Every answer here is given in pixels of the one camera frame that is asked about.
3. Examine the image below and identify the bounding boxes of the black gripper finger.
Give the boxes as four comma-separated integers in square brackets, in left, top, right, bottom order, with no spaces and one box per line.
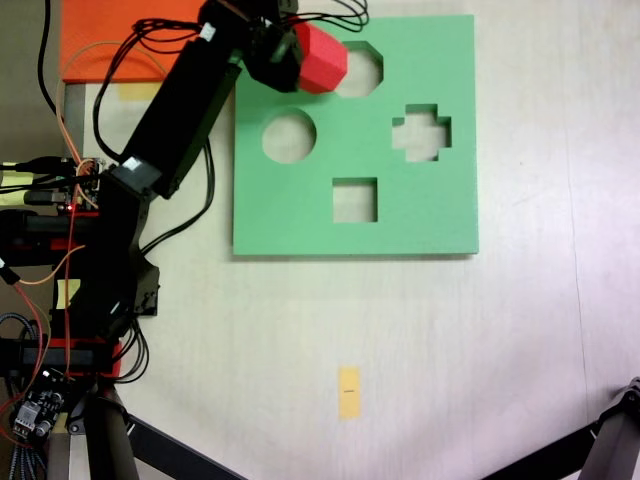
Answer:
[274,30,304,64]

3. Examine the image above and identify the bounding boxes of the red octagonal pillar block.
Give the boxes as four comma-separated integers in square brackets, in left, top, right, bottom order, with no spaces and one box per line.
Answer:
[293,22,349,96]

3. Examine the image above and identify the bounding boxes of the orange flat block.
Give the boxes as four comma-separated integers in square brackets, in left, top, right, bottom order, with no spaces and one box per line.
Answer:
[59,0,211,84]

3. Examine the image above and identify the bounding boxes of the green shape-hole board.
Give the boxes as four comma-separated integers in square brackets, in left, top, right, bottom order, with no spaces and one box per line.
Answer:
[232,14,480,260]

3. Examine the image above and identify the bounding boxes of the yellow masking tape strip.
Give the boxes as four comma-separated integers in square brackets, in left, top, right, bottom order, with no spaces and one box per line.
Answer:
[118,83,164,101]

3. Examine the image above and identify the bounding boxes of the green driver circuit board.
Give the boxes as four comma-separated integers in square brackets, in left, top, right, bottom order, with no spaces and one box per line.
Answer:
[54,157,109,210]

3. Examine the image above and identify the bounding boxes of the black USB plug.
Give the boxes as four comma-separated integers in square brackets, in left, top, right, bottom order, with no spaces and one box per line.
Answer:
[22,188,69,206]

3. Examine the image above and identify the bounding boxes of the red and black clamp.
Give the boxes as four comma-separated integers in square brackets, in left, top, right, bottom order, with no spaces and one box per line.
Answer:
[0,337,124,380]
[0,208,104,266]

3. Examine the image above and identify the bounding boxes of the yellow sticky note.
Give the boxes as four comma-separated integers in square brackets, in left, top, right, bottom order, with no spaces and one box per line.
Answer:
[56,278,81,310]
[0,169,36,205]

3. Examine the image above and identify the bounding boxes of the yellow tape marker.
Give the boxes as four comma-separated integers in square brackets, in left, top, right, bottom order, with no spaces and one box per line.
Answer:
[338,366,362,420]

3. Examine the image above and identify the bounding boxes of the black tripod strut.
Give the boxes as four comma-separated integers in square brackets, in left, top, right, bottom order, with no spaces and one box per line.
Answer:
[122,414,246,480]
[477,424,601,480]

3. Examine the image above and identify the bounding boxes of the black converter circuit board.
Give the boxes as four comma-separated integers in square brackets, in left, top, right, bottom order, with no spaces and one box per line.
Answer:
[9,367,69,444]

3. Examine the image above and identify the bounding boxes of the black gripper wire bundle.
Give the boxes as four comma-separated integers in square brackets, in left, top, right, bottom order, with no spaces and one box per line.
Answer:
[299,0,372,29]

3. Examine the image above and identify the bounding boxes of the black forearm wire bundle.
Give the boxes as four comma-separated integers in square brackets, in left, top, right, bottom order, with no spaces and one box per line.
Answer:
[92,17,214,169]

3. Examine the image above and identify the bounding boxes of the orange wire cable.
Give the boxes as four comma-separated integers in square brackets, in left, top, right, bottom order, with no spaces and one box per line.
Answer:
[55,41,169,169]

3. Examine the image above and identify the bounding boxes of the black power cable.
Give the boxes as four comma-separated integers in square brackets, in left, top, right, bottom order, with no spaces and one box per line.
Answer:
[38,0,59,115]

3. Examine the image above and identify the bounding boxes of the black USB cable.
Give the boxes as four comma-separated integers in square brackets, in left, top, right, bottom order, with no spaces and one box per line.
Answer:
[0,155,69,176]

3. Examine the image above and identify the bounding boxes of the pale orange thin wire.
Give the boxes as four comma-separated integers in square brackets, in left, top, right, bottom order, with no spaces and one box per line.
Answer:
[12,244,86,287]

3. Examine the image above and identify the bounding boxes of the red thin wire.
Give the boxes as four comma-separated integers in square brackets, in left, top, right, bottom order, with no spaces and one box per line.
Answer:
[62,199,81,374]

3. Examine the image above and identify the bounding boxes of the black base wire bundle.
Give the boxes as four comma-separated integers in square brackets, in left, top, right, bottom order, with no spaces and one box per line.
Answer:
[117,319,151,384]

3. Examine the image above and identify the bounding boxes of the braided grey cable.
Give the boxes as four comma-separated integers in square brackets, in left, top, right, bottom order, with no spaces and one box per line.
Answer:
[0,312,49,480]

